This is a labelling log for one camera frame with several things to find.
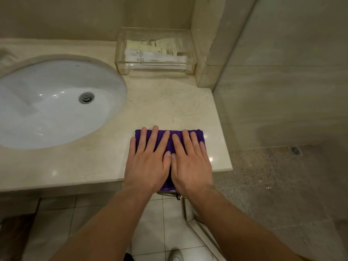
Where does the person's left hand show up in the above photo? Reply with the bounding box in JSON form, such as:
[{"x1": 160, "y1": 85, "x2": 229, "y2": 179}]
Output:
[{"x1": 124, "y1": 125, "x2": 172, "y2": 195}]

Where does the person's right hand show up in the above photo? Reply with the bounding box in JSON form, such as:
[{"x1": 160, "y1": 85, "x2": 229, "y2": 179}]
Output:
[{"x1": 171, "y1": 129, "x2": 214, "y2": 197}]

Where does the purple cloth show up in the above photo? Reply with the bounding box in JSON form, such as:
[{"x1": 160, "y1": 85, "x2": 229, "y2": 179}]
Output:
[{"x1": 135, "y1": 129, "x2": 206, "y2": 192}]

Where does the person's left forearm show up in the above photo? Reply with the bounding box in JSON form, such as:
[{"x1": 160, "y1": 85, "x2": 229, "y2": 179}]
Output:
[{"x1": 49, "y1": 185, "x2": 153, "y2": 261}]

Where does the person's right forearm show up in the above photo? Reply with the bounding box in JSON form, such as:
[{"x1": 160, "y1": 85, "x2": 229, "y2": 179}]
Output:
[{"x1": 188, "y1": 186, "x2": 303, "y2": 261}]

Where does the metal sink drain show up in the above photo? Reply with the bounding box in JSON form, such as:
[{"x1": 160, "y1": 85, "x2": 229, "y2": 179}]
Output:
[{"x1": 79, "y1": 92, "x2": 95, "y2": 104}]

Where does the white oval sink basin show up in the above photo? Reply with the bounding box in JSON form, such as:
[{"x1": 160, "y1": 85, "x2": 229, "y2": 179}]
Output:
[{"x1": 0, "y1": 54, "x2": 128, "y2": 150}]

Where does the clear acrylic amenity box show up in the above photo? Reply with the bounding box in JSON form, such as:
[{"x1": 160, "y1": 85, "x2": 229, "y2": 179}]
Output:
[{"x1": 115, "y1": 27, "x2": 197, "y2": 77}]

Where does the white shoe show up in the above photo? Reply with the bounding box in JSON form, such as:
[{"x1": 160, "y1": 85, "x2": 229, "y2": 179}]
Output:
[{"x1": 167, "y1": 249, "x2": 184, "y2": 261}]

